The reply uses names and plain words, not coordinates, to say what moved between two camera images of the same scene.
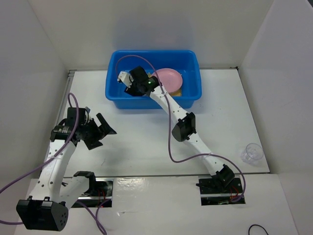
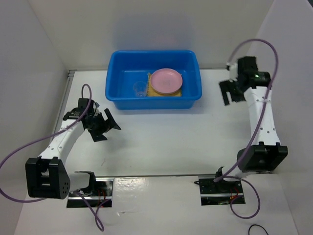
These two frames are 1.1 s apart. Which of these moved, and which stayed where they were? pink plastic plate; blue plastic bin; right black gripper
Moved: right black gripper
Stayed: blue plastic bin; pink plastic plate
